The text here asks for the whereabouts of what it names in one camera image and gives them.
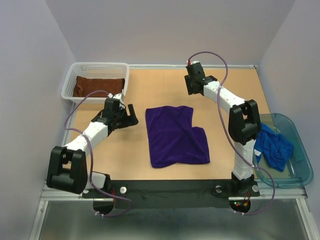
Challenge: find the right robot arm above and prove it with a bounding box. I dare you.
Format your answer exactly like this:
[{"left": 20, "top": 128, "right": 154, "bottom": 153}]
[{"left": 184, "top": 61, "right": 262, "bottom": 195}]

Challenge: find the teal translucent plastic bin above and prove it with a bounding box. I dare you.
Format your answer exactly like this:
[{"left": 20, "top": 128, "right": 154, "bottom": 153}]
[{"left": 253, "top": 113, "right": 314, "bottom": 189}]

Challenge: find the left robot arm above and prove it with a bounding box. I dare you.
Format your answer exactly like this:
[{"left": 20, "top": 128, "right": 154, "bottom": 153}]
[{"left": 46, "top": 98, "right": 139, "bottom": 197}]

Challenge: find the brown towel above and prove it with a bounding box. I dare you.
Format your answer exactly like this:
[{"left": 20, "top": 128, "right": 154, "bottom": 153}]
[{"left": 73, "top": 76, "right": 125, "bottom": 98}]

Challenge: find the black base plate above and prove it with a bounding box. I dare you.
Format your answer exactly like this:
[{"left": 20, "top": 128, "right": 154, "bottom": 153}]
[{"left": 82, "top": 178, "right": 261, "bottom": 211}]

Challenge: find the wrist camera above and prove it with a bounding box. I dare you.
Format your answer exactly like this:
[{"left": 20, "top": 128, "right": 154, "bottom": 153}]
[
  {"left": 187, "top": 60, "right": 199, "bottom": 66},
  {"left": 107, "top": 93, "right": 124, "bottom": 102}
]

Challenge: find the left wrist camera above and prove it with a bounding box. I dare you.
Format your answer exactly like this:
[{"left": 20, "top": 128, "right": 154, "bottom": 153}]
[{"left": 107, "top": 93, "right": 124, "bottom": 102}]

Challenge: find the white plastic mesh basket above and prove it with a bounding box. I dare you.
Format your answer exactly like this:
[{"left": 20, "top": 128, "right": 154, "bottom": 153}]
[{"left": 60, "top": 62, "right": 130, "bottom": 104}]

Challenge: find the aluminium frame rail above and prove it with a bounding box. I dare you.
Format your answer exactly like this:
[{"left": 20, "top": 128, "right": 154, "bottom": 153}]
[{"left": 29, "top": 103, "right": 78, "bottom": 240}]

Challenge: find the blue towel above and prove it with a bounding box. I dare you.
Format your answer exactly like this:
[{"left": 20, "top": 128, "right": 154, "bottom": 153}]
[{"left": 254, "top": 123, "right": 294, "bottom": 172}]

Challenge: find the purple towel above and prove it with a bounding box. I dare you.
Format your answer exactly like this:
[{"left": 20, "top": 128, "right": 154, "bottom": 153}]
[{"left": 145, "top": 105, "right": 210, "bottom": 169}]

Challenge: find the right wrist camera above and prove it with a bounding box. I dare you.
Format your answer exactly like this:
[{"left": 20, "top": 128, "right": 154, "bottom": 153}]
[{"left": 187, "top": 60, "right": 199, "bottom": 66}]

